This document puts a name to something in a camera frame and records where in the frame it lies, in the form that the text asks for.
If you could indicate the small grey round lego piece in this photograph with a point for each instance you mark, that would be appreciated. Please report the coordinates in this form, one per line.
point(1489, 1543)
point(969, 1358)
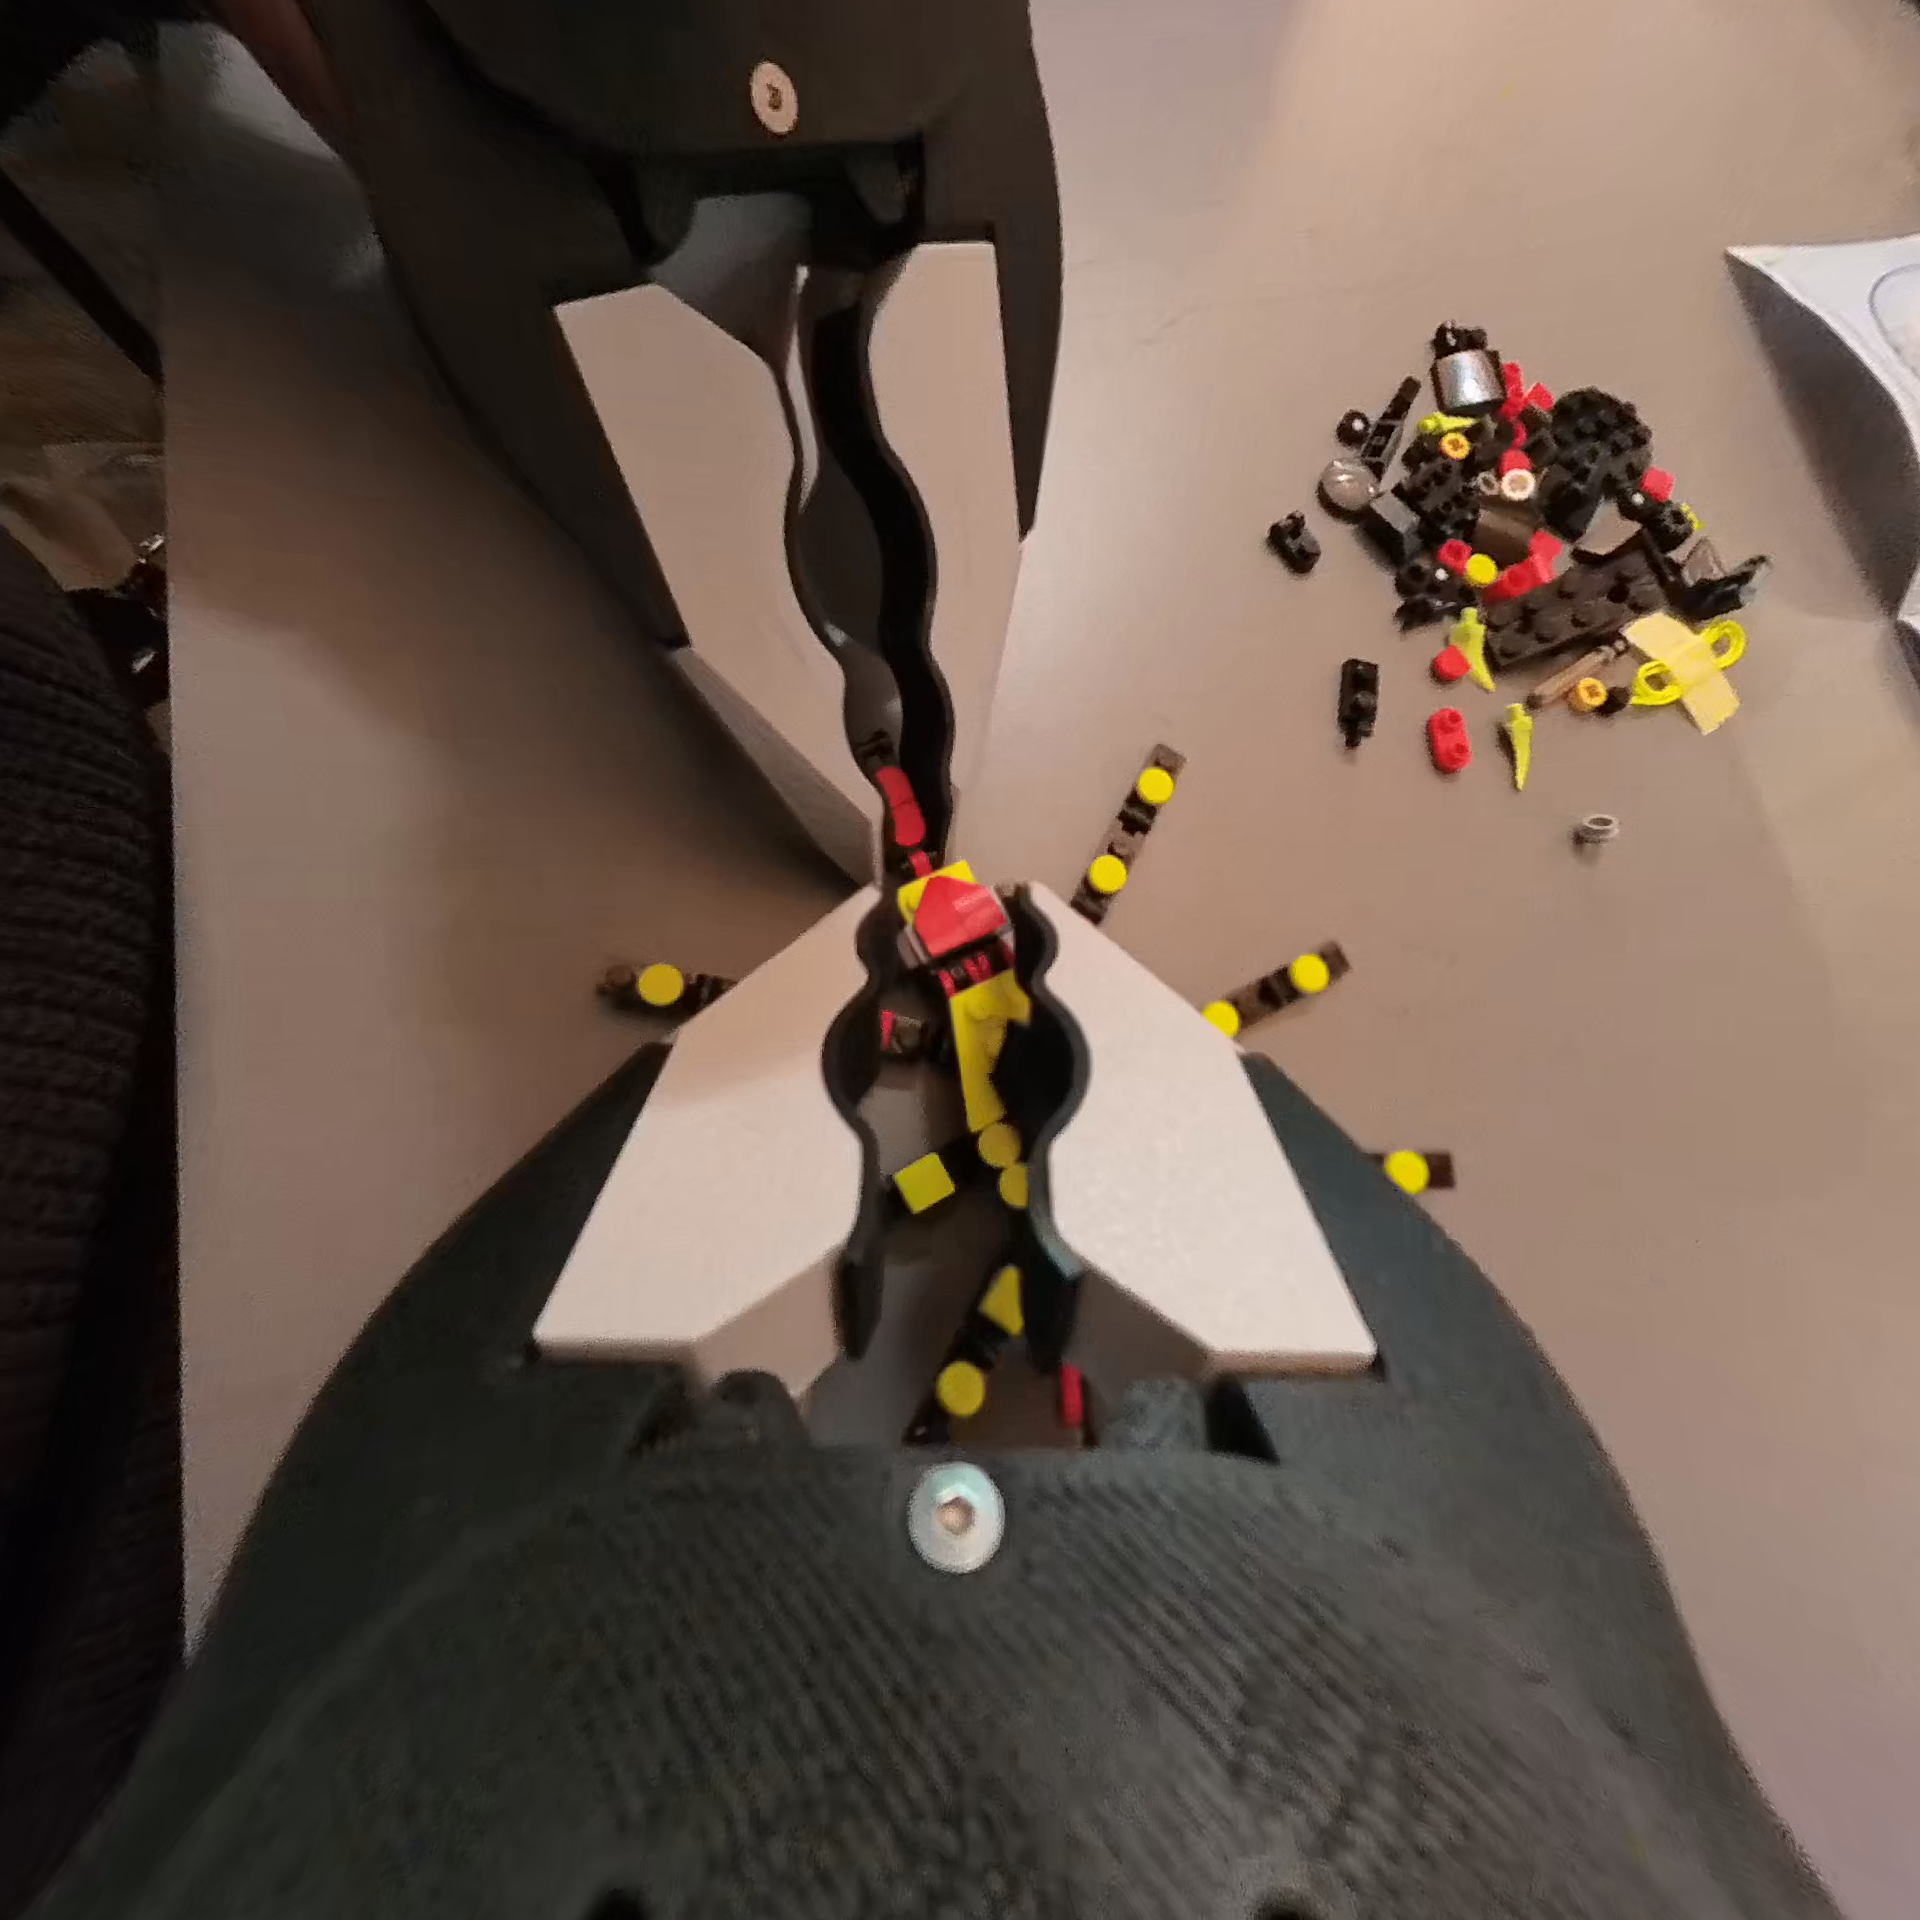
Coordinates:
point(1598, 828)

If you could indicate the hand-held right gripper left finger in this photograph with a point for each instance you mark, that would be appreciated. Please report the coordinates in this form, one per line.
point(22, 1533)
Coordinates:
point(720, 1204)

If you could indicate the pile of loose lego pieces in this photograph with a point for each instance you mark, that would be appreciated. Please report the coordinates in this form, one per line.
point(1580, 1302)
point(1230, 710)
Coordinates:
point(1541, 507)

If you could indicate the red black lego tail segment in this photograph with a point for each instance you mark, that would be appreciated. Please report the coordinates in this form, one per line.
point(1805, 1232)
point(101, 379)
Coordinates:
point(902, 803)

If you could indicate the black yellow lego scorpion model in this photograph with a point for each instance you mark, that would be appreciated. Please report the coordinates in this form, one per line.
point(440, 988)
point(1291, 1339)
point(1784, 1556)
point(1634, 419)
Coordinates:
point(973, 1051)

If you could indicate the crumpled clear plastic bag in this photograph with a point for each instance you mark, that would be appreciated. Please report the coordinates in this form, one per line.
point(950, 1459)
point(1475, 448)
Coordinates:
point(82, 498)

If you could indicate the open instruction booklet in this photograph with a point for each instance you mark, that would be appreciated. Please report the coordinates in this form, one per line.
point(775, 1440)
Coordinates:
point(1846, 373)

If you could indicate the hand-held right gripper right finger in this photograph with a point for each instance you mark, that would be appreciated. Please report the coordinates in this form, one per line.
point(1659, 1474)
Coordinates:
point(1201, 1215)

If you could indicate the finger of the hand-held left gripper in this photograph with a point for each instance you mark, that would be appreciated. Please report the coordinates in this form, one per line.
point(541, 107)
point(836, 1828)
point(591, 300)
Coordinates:
point(705, 498)
point(962, 448)

